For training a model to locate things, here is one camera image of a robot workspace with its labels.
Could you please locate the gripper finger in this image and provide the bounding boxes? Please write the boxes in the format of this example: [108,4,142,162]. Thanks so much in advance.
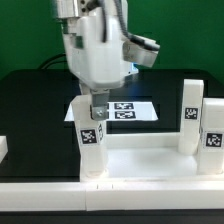
[91,92,109,120]

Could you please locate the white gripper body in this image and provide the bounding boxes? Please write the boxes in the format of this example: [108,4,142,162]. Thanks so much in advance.
[63,8,129,89]

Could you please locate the white desk top tray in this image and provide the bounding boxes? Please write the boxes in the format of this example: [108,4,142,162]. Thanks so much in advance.
[80,132,224,182]

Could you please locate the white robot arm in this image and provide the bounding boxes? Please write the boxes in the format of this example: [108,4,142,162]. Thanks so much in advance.
[51,0,137,121]

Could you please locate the white sheet with tags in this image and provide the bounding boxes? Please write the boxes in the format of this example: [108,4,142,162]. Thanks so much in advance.
[65,101,158,122]

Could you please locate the white front obstacle bar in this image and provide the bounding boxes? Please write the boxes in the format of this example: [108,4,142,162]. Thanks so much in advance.
[0,181,224,212]

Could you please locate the white obstacle bar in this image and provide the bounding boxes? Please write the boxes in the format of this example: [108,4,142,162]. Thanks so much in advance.
[0,181,224,212]
[0,136,8,163]

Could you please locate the white left obstacle bar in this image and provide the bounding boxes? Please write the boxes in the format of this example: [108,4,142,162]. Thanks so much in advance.
[0,136,8,163]

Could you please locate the black cables at base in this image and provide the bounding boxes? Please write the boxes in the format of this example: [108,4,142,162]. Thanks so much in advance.
[38,53,68,70]

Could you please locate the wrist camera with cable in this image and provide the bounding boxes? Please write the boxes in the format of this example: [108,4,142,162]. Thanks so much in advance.
[98,0,160,67]

